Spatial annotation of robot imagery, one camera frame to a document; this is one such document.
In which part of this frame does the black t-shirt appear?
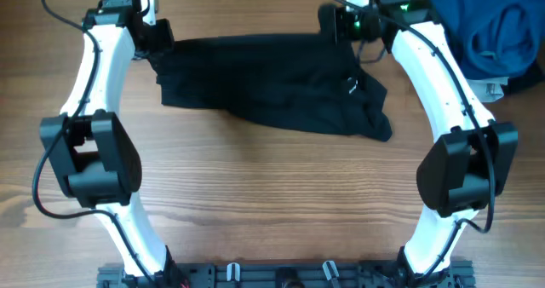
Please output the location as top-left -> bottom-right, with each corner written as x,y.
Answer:
148,4 -> 393,141

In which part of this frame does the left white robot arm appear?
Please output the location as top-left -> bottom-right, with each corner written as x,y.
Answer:
32,0 -> 182,287

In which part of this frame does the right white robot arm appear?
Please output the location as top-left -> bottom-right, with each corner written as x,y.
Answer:
336,0 -> 518,286

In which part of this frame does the blue garment on pile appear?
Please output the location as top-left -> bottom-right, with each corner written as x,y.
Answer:
429,0 -> 544,79

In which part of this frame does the white folded garment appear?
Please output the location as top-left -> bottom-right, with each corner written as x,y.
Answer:
467,77 -> 508,103

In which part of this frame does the black garment under pile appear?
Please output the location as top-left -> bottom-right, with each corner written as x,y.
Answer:
502,60 -> 544,95

